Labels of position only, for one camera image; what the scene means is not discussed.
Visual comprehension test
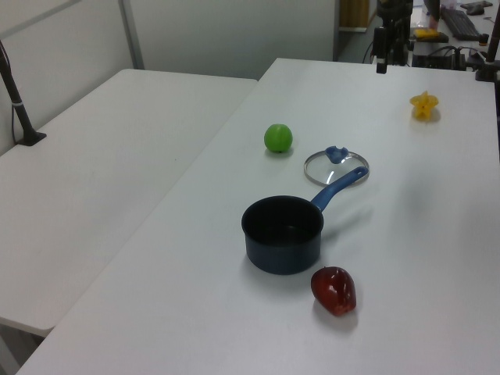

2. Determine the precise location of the black electronics with cables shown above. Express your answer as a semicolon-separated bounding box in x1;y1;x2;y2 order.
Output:
412;45;474;72

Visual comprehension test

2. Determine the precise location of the black camera pole with tape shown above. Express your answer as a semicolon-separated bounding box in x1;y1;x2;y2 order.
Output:
0;38;48;147

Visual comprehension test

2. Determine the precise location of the white side table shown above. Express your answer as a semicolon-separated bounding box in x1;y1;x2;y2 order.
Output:
0;69;259;337

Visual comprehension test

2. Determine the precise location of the yellow box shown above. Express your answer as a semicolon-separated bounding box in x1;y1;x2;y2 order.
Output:
413;27;441;42

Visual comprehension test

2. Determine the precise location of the brown wooden door panel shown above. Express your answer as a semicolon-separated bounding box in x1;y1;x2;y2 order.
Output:
338;0;370;30

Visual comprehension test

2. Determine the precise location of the black clamped camera pole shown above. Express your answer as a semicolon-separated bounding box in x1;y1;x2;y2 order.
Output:
474;23;500;82

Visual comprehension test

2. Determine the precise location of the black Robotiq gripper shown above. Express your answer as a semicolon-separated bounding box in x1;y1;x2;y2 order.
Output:
373;14;415;75

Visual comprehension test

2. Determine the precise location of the black keyboard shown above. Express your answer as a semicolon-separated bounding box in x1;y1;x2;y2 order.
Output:
440;5;479;40

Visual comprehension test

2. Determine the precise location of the dark red wax apple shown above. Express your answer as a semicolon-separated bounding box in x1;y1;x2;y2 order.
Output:
310;266;358;317

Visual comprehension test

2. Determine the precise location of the yellow starfruit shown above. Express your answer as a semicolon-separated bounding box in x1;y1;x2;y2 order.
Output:
409;90;440;121

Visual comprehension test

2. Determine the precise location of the grey partition frame post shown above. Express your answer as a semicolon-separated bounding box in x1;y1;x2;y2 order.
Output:
118;0;146;72

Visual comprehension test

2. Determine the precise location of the green apple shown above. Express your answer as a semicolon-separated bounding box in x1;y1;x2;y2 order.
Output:
263;123;294;153

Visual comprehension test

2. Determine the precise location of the dark blue saucepan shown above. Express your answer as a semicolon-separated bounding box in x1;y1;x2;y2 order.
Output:
241;166;368;276

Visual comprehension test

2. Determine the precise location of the glass lid with blue knob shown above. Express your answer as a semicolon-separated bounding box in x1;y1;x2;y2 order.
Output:
303;145;370;188

